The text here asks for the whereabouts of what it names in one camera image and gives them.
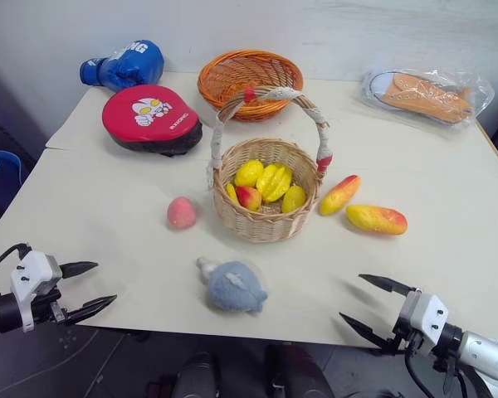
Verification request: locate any tan wicker basket with handle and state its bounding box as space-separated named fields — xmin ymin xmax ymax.
xmin=204 ymin=85 xmax=334 ymax=244

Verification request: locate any yellow toy starfruit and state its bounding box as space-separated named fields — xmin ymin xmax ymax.
xmin=255 ymin=163 xmax=294 ymax=204

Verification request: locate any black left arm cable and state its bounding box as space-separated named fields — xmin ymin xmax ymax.
xmin=0 ymin=243 xmax=29 ymax=284

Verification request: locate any yellow toy lemon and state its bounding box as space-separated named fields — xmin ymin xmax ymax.
xmin=233 ymin=160 xmax=265 ymax=188

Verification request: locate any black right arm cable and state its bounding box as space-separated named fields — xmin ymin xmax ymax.
xmin=403 ymin=350 xmax=472 ymax=398

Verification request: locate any red cartoon punch pad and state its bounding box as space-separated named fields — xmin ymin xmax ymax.
xmin=101 ymin=84 xmax=204 ymax=158

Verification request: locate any pink toy peach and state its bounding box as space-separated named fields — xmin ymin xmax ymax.
xmin=167 ymin=196 xmax=198 ymax=230

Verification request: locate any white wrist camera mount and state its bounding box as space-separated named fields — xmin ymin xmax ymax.
xmin=393 ymin=289 xmax=450 ymax=354
xmin=9 ymin=250 xmax=64 ymax=333

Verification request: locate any blue boxing glove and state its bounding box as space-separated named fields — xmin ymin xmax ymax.
xmin=79 ymin=39 xmax=165 ymax=93

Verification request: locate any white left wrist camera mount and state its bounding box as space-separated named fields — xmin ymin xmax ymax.
xmin=9 ymin=250 xmax=64 ymax=333

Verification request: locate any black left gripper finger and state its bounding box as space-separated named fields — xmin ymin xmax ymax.
xmin=63 ymin=294 xmax=119 ymax=327
xmin=61 ymin=260 xmax=100 ymax=280

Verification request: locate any red tipped yellow toy mango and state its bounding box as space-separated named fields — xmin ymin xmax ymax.
xmin=319 ymin=174 xmax=363 ymax=216

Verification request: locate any blue grey plush toy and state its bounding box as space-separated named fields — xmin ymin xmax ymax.
xmin=196 ymin=256 xmax=269 ymax=313

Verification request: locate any orange shoe in plastic bag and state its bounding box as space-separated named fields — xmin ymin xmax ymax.
xmin=359 ymin=67 xmax=496 ymax=130

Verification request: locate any blue plastic container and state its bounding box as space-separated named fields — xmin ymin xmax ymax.
xmin=0 ymin=150 xmax=23 ymax=192

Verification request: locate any orange canvas sneaker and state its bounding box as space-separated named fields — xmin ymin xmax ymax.
xmin=363 ymin=70 xmax=475 ymax=125

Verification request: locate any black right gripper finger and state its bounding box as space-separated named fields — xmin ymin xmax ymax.
xmin=339 ymin=312 xmax=396 ymax=350
xmin=358 ymin=273 xmax=422 ymax=297

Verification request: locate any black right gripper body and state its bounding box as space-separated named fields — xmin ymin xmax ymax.
xmin=373 ymin=329 xmax=425 ymax=358

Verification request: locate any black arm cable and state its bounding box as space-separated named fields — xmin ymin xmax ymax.
xmin=0 ymin=243 xmax=29 ymax=284
xmin=403 ymin=350 xmax=472 ymax=398

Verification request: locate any long yellow orange toy mango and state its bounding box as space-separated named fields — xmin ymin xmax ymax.
xmin=345 ymin=204 xmax=409 ymax=236

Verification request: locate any dark rounded shape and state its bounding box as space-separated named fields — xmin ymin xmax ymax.
xmin=177 ymin=351 xmax=217 ymax=398

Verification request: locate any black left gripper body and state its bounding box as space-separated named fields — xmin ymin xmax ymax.
xmin=32 ymin=289 xmax=69 ymax=329

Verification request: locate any small red yellow toy mango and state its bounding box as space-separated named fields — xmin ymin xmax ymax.
xmin=235 ymin=185 xmax=263 ymax=211

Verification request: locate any orange wicker bowl basket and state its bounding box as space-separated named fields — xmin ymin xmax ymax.
xmin=197 ymin=49 xmax=305 ymax=123

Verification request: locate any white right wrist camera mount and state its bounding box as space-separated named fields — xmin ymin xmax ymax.
xmin=393 ymin=289 xmax=450 ymax=354

